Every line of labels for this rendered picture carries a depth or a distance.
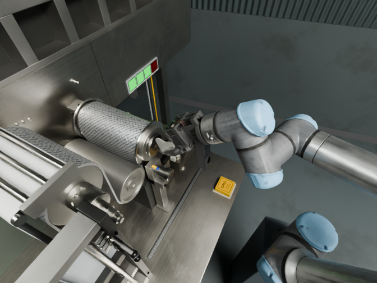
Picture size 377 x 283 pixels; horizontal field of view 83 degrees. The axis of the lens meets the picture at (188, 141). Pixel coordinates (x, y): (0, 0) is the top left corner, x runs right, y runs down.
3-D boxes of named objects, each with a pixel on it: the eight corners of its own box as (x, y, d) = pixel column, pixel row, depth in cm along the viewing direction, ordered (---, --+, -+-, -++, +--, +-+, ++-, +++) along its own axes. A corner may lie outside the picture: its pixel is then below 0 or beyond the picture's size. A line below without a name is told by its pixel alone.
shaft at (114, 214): (118, 230, 43) (114, 224, 41) (96, 216, 45) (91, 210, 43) (128, 216, 45) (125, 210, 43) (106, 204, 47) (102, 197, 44)
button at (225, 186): (229, 197, 93) (229, 195, 91) (214, 190, 95) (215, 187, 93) (234, 185, 97) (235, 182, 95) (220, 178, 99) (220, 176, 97)
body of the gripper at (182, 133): (174, 115, 61) (204, 104, 53) (191, 137, 65) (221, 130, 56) (159, 133, 57) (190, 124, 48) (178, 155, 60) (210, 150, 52)
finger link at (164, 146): (148, 138, 66) (169, 129, 60) (161, 151, 68) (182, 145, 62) (143, 145, 63) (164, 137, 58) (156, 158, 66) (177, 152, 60)
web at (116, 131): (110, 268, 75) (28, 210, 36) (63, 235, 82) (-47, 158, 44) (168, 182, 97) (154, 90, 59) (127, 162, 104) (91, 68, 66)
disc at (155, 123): (141, 173, 69) (131, 144, 57) (139, 172, 69) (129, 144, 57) (165, 142, 77) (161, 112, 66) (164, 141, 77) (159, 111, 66)
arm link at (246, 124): (269, 145, 40) (252, 104, 38) (222, 151, 48) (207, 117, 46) (281, 128, 45) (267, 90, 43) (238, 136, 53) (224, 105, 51)
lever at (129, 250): (134, 260, 37) (135, 260, 36) (110, 243, 37) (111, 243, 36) (138, 252, 38) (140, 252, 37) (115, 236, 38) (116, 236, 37)
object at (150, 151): (151, 136, 62) (164, 132, 69) (146, 134, 63) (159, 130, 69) (147, 159, 64) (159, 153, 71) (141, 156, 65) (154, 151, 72)
